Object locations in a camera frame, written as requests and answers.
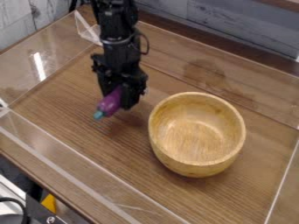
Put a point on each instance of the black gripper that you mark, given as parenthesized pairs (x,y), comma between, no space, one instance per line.
(118,69)

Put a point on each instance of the purple toy eggplant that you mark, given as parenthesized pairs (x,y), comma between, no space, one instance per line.
(109,105)

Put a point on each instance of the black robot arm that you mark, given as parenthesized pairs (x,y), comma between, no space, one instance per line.
(117,17)

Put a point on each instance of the brown wooden bowl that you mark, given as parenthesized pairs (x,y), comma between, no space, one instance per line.
(197,133)

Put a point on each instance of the yellow black device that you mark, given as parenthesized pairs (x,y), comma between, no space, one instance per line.
(39,213)

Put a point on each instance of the clear acrylic corner bracket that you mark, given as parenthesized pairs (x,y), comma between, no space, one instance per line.
(89,32)

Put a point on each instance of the clear acrylic tray wall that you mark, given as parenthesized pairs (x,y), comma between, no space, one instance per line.
(97,164)

